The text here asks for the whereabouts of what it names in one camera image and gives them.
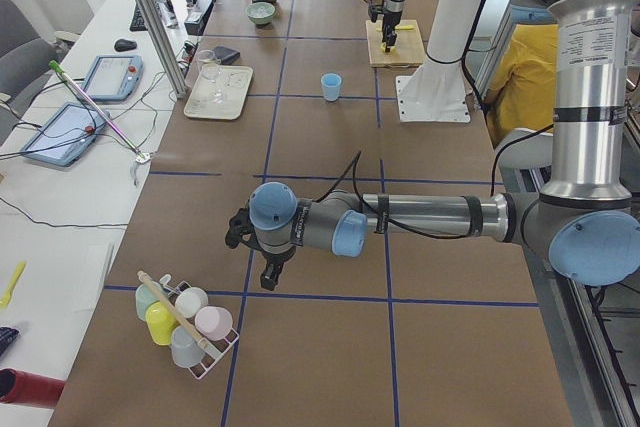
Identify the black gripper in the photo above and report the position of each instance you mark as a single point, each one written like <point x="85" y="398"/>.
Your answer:
<point x="273" y="258"/>
<point x="389" y="21"/>

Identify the lemon slice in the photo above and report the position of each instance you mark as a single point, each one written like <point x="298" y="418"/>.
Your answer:
<point x="386" y="49"/>

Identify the light blue cup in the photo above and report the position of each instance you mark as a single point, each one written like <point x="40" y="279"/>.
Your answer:
<point x="331" y="86"/>

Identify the pink cup in rack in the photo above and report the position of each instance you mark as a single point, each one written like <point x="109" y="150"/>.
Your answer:
<point x="215" y="323"/>

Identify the white cup in rack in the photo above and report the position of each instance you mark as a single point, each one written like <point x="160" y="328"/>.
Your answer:
<point x="190" y="301"/>

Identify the grey cup in rack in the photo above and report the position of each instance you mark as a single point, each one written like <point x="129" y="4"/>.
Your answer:
<point x="184" y="349"/>

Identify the yellow cup in rack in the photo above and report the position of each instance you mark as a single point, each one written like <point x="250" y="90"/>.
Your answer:
<point x="160" y="323"/>

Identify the pale green cup in rack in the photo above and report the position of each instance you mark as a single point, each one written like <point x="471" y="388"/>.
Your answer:
<point x="144" y="298"/>

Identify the wooden cutting board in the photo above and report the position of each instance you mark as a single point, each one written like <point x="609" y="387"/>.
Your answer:
<point x="409" y="50"/>

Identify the green bowl of ice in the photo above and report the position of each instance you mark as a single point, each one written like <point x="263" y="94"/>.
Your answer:
<point x="260" y="13"/>

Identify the person in yellow shirt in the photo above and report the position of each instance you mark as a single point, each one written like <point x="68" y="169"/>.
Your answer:
<point x="523" y="89"/>

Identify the grey folded cloth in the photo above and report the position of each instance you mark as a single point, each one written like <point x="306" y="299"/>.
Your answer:
<point x="225" y="55"/>

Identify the metal grabber stick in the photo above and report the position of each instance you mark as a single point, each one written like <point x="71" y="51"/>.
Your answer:
<point x="141" y="158"/>

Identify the cream bear tray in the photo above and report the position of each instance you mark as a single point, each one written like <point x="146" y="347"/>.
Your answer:
<point x="234" y="81"/>

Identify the wine glass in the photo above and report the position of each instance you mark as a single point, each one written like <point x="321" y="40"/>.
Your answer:
<point x="210" y="70"/>

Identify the black box on desk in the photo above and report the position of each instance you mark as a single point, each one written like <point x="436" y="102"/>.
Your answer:
<point x="197" y="17"/>

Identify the water bottle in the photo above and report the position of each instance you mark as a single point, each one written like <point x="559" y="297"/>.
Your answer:
<point x="167" y="13"/>

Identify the near blue teach pendant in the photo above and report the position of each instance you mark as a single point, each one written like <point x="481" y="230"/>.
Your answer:
<point x="65" y="136"/>

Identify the blue teach pendant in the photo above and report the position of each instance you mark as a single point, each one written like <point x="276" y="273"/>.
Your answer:
<point x="65" y="136"/>
<point x="113" y="78"/>

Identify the far blue teach pendant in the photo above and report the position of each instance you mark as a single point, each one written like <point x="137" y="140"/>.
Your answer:
<point x="113" y="78"/>

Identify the black keyboard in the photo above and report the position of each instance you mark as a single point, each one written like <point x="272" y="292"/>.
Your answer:
<point x="137" y="23"/>

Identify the black computer mouse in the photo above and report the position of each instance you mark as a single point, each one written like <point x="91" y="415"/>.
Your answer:
<point x="124" y="45"/>

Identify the yellow spatula on desk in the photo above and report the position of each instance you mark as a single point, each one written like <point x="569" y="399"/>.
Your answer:
<point x="15" y="277"/>

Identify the red cylinder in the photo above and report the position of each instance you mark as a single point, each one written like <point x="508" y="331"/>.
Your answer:
<point x="28" y="389"/>

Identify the grey office chair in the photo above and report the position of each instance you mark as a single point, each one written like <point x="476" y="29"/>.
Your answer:
<point x="25" y="58"/>

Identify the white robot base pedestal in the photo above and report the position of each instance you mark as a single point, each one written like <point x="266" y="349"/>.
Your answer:
<point x="436" y="91"/>

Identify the white wire cup rack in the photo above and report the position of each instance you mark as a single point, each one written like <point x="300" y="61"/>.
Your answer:
<point x="216" y="349"/>

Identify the wooden rack handle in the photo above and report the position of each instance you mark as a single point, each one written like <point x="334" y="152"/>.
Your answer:
<point x="145" y="279"/>

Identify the aluminium frame post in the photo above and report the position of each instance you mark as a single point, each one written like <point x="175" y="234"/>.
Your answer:
<point x="162" y="46"/>

